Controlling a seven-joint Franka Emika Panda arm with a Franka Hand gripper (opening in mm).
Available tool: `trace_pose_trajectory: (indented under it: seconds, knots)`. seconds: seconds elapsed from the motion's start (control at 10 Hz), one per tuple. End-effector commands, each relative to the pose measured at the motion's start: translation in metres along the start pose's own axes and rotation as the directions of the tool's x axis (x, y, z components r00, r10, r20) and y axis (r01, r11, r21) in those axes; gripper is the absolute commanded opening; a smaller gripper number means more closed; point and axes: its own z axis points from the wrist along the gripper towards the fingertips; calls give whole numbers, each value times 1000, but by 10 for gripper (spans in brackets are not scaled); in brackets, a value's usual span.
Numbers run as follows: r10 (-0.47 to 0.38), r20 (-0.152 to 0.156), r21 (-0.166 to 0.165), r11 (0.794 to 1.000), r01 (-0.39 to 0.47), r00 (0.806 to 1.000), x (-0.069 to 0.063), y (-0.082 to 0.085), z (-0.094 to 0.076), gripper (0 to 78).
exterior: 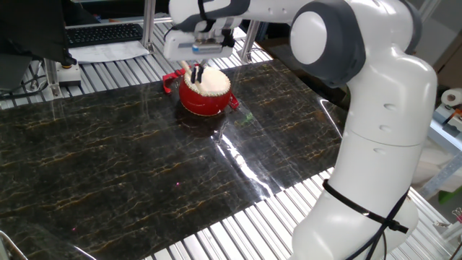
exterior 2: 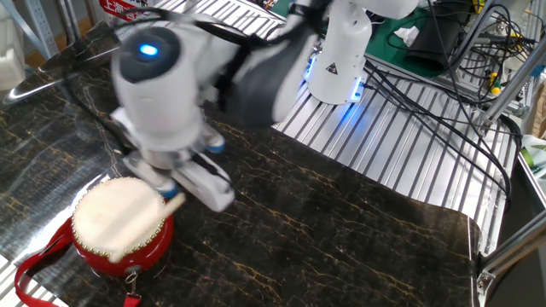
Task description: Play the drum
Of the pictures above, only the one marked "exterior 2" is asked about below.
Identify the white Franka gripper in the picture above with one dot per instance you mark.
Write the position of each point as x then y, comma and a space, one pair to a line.
209, 187

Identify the wooden drumstick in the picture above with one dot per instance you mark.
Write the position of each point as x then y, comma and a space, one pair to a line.
145, 230

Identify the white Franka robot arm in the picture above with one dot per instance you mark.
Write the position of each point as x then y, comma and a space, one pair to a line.
162, 98

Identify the red drum with white skin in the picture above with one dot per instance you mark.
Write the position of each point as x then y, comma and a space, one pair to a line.
98, 204

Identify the black marble pattern mat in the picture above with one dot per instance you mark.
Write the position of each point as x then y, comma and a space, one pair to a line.
320, 221

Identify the red white sign box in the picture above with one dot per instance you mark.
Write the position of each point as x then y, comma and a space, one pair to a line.
119, 8

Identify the green mat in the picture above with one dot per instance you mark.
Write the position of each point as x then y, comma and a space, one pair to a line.
384, 47

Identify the white plastic crate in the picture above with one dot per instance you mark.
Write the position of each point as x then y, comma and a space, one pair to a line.
10, 64

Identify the white crumpled tissue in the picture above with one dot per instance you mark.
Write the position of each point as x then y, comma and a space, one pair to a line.
407, 35

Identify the black pouch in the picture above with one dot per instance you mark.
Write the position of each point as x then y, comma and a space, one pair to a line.
431, 47

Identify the yellow green screwdriver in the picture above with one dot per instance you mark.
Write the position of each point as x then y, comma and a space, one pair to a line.
495, 87

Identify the white green plastic bag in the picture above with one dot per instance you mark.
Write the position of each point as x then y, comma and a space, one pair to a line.
535, 153

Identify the silver camera with blue end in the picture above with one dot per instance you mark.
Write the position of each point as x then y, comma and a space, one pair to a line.
149, 172

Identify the grey slotted angle post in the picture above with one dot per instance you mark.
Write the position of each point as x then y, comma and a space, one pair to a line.
40, 25

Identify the aluminium frame post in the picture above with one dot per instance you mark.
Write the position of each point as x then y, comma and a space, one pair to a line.
512, 89
478, 38

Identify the aluminium frame corner beam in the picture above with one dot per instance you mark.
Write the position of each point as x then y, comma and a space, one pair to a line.
512, 251

